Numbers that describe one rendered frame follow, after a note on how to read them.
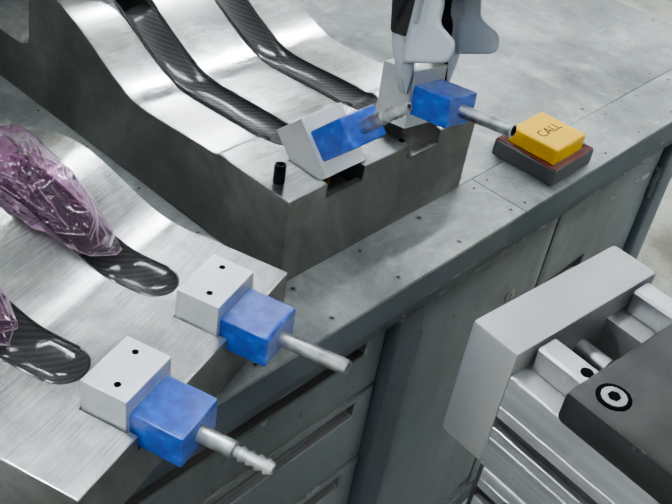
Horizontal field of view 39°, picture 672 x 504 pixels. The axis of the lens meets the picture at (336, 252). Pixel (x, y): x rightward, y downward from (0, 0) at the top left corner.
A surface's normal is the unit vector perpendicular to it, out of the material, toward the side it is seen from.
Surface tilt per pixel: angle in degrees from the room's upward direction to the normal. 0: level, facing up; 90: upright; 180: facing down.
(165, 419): 0
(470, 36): 92
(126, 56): 27
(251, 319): 0
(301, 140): 90
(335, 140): 90
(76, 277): 20
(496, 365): 90
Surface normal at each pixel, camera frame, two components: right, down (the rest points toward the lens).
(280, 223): -0.69, 0.37
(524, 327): 0.14, -0.78
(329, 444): 0.72, 0.50
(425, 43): -0.63, 0.09
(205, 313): -0.44, 0.51
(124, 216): 0.51, -0.54
